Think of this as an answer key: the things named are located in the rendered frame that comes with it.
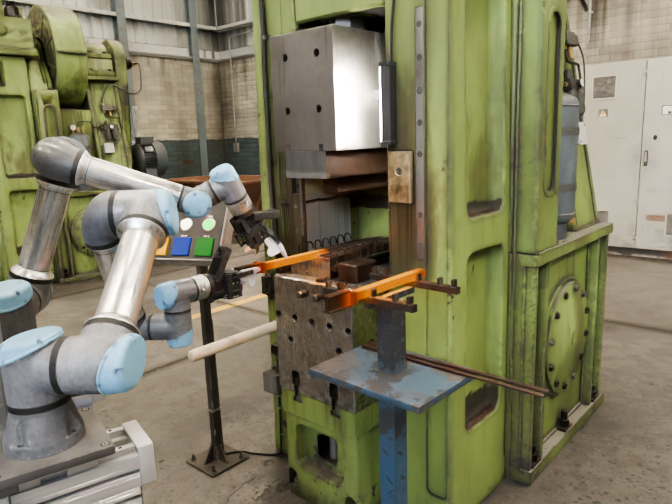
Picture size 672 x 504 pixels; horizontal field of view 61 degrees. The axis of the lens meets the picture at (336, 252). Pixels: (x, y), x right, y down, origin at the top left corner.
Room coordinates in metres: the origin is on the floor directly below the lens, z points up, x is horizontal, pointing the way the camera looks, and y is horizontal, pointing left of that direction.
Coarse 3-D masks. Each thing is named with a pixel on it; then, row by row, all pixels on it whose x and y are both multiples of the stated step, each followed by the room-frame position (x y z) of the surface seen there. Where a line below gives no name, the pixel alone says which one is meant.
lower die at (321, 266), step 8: (360, 240) 2.24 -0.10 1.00; (384, 240) 2.27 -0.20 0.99; (320, 248) 2.21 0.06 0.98; (328, 248) 2.10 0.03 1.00; (344, 248) 2.09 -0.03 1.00; (384, 248) 2.19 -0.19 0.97; (320, 256) 1.99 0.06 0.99; (328, 256) 1.99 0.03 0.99; (296, 264) 2.07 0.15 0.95; (304, 264) 2.04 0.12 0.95; (312, 264) 2.01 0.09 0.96; (320, 264) 1.98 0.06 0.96; (328, 264) 1.96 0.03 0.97; (376, 264) 2.15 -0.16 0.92; (296, 272) 2.07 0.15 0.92; (304, 272) 2.04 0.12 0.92; (312, 272) 2.01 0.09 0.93; (320, 272) 1.98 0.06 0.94; (328, 272) 1.96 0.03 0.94
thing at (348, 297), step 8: (408, 272) 1.64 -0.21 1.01; (416, 272) 1.64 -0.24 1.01; (424, 272) 1.67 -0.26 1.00; (384, 280) 1.55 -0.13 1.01; (392, 280) 1.55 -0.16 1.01; (400, 280) 1.58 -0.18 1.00; (408, 280) 1.61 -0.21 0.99; (360, 288) 1.48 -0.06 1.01; (368, 288) 1.47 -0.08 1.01; (376, 288) 1.50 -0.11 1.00; (384, 288) 1.52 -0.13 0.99; (328, 296) 1.37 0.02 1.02; (336, 296) 1.38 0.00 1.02; (344, 296) 1.41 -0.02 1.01; (352, 296) 1.42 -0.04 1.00; (360, 296) 1.44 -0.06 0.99; (368, 296) 1.47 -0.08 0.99; (328, 304) 1.37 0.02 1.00; (336, 304) 1.39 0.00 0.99; (344, 304) 1.41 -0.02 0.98; (352, 304) 1.42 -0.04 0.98; (328, 312) 1.37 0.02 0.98
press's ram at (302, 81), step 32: (320, 32) 1.95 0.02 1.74; (352, 32) 1.99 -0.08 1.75; (288, 64) 2.06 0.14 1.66; (320, 64) 1.96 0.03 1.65; (352, 64) 1.99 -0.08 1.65; (288, 96) 2.06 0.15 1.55; (320, 96) 1.96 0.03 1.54; (352, 96) 1.99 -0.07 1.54; (288, 128) 2.07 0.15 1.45; (320, 128) 1.97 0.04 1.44; (352, 128) 1.98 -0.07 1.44
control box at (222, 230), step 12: (180, 216) 2.28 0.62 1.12; (216, 216) 2.23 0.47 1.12; (228, 216) 2.24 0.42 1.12; (180, 228) 2.25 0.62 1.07; (192, 228) 2.24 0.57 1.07; (204, 228) 2.22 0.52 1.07; (216, 228) 2.21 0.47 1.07; (228, 228) 2.23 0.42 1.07; (192, 240) 2.21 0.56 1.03; (216, 240) 2.18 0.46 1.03; (228, 240) 2.23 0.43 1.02; (168, 252) 2.21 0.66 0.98; (192, 252) 2.18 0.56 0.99; (156, 264) 2.29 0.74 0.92; (168, 264) 2.27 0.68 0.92; (180, 264) 2.24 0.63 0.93; (192, 264) 2.22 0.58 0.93; (204, 264) 2.20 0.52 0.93
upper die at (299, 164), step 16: (288, 160) 2.08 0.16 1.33; (304, 160) 2.02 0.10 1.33; (320, 160) 1.97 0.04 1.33; (336, 160) 1.99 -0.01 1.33; (352, 160) 2.06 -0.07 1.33; (368, 160) 2.13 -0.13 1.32; (384, 160) 2.20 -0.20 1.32; (288, 176) 2.08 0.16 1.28; (304, 176) 2.02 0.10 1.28; (320, 176) 1.97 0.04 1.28; (336, 176) 1.99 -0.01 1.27
